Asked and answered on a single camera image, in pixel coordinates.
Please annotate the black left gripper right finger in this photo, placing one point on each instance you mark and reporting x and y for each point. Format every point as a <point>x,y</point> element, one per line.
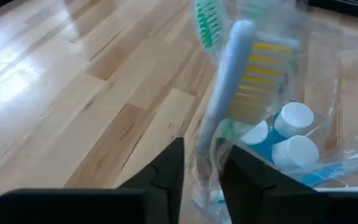
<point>275,205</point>

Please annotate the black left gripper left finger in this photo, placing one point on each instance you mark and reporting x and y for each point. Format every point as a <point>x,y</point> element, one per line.
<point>89,207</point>

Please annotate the blue toothbrush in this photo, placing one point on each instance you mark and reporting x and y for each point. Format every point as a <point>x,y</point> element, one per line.
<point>322,175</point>

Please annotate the clear acrylic organizer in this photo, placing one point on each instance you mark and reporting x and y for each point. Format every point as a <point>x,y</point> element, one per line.
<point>337,137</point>

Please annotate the orange toothbrush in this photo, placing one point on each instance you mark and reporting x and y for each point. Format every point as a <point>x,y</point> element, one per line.
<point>225,93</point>

